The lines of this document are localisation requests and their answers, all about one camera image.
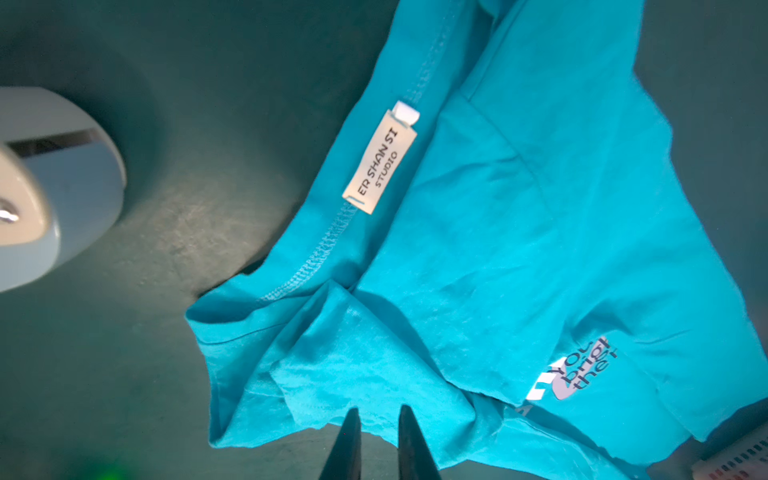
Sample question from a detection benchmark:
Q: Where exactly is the white plastic laundry basket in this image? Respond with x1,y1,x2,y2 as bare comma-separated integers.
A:
692,424,768,480

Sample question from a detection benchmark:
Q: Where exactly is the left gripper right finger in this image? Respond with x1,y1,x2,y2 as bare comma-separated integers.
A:
397,405,441,480

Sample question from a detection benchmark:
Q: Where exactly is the grey white stapler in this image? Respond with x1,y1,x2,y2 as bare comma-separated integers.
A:
1,87,127,291

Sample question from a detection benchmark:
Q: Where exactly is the teal printed t shirt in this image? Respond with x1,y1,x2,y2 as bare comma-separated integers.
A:
185,1,767,479

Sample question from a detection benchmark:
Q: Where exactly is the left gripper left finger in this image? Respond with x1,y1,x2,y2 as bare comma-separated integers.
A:
319,408,362,480

